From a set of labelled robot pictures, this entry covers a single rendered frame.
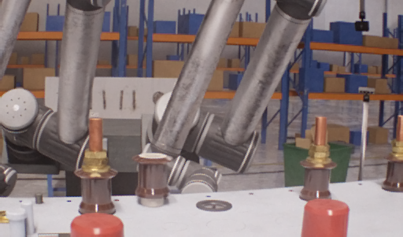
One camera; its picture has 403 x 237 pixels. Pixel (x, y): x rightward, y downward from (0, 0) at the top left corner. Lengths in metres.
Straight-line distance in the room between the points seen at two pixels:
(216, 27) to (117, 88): 4.30
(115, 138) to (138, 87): 3.31
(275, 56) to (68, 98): 0.77
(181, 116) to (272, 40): 0.42
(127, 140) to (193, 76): 1.07
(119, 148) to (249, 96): 0.94
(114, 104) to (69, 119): 3.90
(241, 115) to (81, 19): 0.77
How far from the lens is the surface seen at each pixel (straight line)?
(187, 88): 1.62
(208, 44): 1.61
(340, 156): 5.52
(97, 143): 1.06
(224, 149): 2.15
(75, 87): 1.84
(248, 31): 9.48
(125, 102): 5.89
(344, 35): 10.53
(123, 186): 3.17
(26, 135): 2.18
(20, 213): 0.93
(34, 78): 8.82
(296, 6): 1.66
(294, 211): 1.16
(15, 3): 1.63
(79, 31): 1.66
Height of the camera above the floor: 1.70
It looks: 6 degrees down
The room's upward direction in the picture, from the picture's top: 2 degrees clockwise
